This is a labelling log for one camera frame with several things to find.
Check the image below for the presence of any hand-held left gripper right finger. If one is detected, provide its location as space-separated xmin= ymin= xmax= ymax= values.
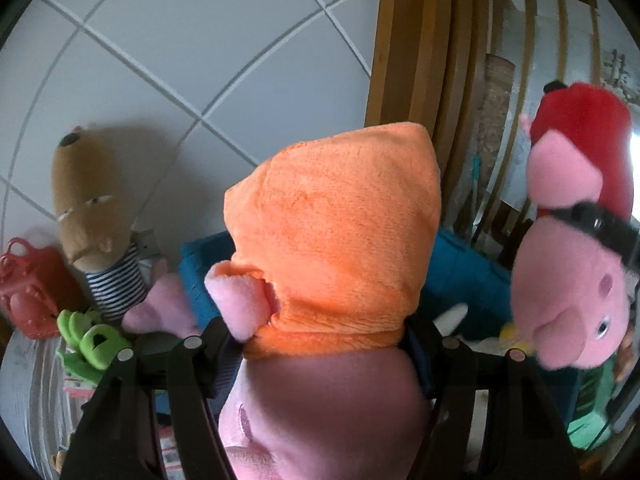
xmin=402 ymin=317 xmax=583 ymax=480

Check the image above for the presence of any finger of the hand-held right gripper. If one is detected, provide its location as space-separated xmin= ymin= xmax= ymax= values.
xmin=542 ymin=201 xmax=640 ymax=273

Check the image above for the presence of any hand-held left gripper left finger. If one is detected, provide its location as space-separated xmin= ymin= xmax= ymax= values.
xmin=59 ymin=317 xmax=243 ymax=480

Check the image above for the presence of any pink pig plush red dress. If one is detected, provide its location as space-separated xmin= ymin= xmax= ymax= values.
xmin=510 ymin=81 xmax=636 ymax=371

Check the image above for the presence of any blue plastic crate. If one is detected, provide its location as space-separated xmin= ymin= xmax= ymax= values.
xmin=180 ymin=230 xmax=581 ymax=421

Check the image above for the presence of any pink pig plush orange dress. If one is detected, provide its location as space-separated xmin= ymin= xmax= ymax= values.
xmin=204 ymin=122 xmax=443 ymax=480

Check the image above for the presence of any teal plush toy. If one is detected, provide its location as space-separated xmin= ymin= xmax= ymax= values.
xmin=567 ymin=360 xmax=626 ymax=448

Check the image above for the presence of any pink plush toy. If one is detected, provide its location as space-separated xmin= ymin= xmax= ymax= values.
xmin=121 ymin=257 xmax=201 ymax=336

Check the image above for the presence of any yellow duck plush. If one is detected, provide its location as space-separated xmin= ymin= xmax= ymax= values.
xmin=500 ymin=322 xmax=531 ymax=356

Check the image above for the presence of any wooden chair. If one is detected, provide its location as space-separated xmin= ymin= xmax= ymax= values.
xmin=480 ymin=200 xmax=531 ymax=261

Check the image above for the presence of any red and white box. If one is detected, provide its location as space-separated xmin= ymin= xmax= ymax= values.
xmin=159 ymin=435 xmax=177 ymax=480

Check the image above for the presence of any green frog plush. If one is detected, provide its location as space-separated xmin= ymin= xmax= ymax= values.
xmin=56 ymin=309 xmax=133 ymax=388

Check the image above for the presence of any rolled patterned mat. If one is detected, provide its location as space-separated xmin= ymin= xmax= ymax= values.
xmin=472 ymin=52 xmax=516 ymax=171

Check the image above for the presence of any wooden slatted screen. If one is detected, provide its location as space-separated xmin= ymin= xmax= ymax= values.
xmin=490 ymin=0 xmax=601 ymax=211

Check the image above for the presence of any striped bed sheet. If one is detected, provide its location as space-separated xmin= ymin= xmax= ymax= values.
xmin=0 ymin=330 xmax=171 ymax=480

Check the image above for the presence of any red bear handbag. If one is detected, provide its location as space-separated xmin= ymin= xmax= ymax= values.
xmin=0 ymin=237 xmax=83 ymax=341

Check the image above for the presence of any brown plush with striped shirt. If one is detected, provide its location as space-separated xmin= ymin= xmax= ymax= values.
xmin=51 ymin=126 xmax=151 ymax=323

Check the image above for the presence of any wall coat hanger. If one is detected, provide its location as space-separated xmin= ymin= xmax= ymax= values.
xmin=602 ymin=50 xmax=632 ymax=92

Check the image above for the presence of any wide wooden frame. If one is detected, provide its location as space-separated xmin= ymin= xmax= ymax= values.
xmin=365 ymin=0 xmax=493 ymax=196

